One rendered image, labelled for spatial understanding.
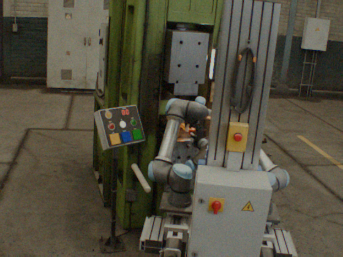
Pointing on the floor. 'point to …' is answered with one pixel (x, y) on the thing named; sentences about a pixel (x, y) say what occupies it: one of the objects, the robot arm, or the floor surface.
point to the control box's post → (114, 193)
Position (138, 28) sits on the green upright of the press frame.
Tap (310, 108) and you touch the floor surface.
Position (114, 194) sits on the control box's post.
